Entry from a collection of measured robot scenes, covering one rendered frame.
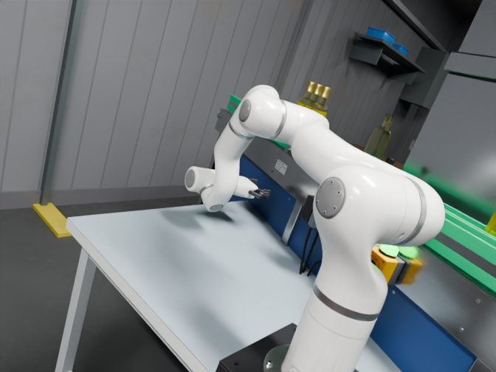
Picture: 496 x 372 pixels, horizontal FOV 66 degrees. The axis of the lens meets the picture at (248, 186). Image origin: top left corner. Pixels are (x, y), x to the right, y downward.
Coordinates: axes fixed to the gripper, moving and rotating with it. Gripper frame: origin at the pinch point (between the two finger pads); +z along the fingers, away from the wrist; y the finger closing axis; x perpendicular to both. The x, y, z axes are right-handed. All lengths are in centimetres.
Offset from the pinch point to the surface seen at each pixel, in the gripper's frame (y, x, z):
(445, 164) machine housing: 45, 35, 29
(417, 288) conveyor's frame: 69, 8, -4
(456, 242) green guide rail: 71, 22, -3
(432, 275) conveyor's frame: 70, 13, -5
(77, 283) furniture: 4, -37, -60
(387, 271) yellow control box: 62, 8, -8
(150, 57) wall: -168, 20, 10
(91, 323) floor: -34, -92, -34
